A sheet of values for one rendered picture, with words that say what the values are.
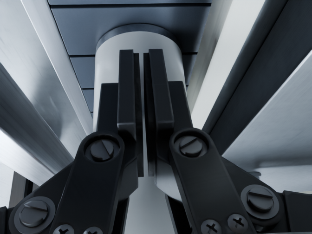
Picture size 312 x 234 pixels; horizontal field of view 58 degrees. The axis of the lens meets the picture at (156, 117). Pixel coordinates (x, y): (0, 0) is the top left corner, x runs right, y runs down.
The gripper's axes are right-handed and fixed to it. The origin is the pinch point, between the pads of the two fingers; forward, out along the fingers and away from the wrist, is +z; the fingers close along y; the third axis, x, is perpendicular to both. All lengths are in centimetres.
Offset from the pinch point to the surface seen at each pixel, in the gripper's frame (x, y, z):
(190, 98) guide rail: -4.1, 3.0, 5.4
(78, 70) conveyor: -3.7, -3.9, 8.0
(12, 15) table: -2.2, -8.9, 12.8
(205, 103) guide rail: -3.6, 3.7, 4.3
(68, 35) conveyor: -0.7, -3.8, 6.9
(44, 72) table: -9.0, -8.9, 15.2
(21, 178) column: -24.9, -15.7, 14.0
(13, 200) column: -25.8, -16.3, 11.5
